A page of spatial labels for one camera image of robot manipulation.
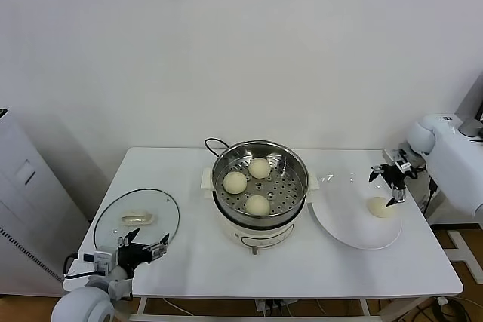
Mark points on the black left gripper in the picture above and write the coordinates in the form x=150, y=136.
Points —
x=134, y=256

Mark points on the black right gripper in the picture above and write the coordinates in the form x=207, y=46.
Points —
x=394, y=176

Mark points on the round glass pot lid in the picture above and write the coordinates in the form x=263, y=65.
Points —
x=137, y=219

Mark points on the white steamed baozi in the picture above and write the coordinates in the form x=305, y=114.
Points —
x=377, y=209
x=259, y=168
x=234, y=182
x=257, y=205

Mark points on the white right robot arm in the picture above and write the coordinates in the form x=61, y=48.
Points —
x=453, y=163

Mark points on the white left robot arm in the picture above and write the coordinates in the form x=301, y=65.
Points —
x=83, y=307

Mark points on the stainless steel steamer basket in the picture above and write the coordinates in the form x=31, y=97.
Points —
x=287, y=171

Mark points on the white round plate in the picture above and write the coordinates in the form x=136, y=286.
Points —
x=347, y=224

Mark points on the white side desk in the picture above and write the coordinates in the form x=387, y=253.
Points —
x=458, y=243

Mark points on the grey round desk object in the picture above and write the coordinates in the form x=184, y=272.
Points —
x=469, y=127

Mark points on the cream electric cooker base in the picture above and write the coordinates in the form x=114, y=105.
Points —
x=256, y=233

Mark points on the grey monitor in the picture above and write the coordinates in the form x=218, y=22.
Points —
x=471, y=99

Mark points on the white grey floor cabinet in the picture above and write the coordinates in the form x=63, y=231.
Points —
x=30, y=194

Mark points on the white floor plug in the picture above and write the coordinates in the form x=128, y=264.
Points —
x=443, y=301

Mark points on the white power strip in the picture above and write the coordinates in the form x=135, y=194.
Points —
x=269, y=305

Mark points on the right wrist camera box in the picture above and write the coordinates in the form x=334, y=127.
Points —
x=396, y=158

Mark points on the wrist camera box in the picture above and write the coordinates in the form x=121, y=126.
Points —
x=396, y=158
x=102, y=261

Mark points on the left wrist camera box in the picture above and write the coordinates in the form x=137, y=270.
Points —
x=102, y=261

